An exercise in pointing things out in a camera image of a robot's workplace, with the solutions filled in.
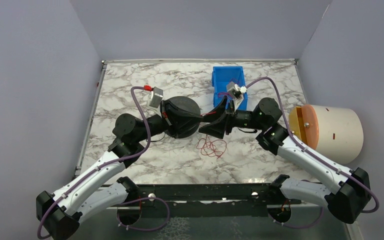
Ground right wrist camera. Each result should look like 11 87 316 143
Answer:
226 81 247 100

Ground red wire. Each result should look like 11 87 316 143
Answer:
195 110 229 161

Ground black round spool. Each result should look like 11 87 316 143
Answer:
160 96 201 139

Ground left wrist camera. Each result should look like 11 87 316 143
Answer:
143 85 164 109

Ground red wires in bin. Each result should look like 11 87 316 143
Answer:
217 78 243 100

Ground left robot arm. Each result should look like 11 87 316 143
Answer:
36 96 202 240

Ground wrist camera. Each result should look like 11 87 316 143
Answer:
226 81 247 100
143 85 164 109

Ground blue plastic bin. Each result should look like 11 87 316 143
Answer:
211 66 246 107

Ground white cylinder with orange lid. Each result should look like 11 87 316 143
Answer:
288 104 364 165

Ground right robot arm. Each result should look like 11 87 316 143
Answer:
199 97 374 224

